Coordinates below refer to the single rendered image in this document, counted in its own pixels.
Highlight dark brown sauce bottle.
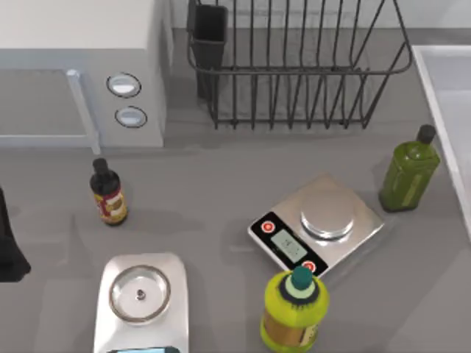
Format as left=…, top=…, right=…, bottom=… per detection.
left=89, top=157, right=129, bottom=227

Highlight black wire dish rack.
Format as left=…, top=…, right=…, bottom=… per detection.
left=186, top=0, right=413, bottom=131

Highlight dark green square bottle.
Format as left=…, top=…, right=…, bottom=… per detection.
left=378, top=124, right=442, bottom=213

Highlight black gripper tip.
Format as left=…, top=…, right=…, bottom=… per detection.
left=0, top=187, right=32, bottom=283

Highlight black cutlery holder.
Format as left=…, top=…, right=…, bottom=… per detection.
left=187, top=0, right=228, bottom=99

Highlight white kitchen scale round plate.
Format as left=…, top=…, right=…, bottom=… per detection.
left=92, top=252, right=190, bottom=353

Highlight microwave door handle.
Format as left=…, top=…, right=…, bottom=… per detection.
left=65, top=69, right=102, bottom=155

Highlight yellow-green bottle with teal cap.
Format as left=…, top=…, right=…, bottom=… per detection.
left=260, top=265, right=330, bottom=353

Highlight pale microwave oven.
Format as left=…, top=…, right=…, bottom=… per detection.
left=0, top=0, right=174, bottom=155

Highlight large round microwave knob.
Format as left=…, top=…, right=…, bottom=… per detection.
left=106, top=72, right=142, bottom=99

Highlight silver kitchen scale red buttons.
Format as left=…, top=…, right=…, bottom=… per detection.
left=247, top=173, right=386, bottom=279

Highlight microwave door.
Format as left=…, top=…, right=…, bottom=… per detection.
left=0, top=68, right=101, bottom=155

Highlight small round microwave knob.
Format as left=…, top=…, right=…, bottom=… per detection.
left=114, top=105, right=149, bottom=129

